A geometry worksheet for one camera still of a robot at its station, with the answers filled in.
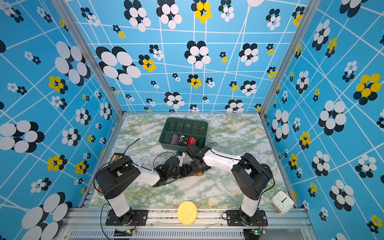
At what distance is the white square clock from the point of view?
75 centimetres

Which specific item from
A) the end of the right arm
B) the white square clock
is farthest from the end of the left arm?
the white square clock

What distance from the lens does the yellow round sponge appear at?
2.38ft
